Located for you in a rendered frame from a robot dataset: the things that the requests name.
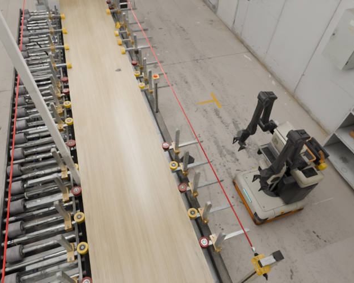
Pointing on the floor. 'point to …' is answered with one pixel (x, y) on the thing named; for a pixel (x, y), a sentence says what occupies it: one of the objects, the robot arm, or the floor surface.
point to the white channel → (3, 30)
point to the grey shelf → (349, 148)
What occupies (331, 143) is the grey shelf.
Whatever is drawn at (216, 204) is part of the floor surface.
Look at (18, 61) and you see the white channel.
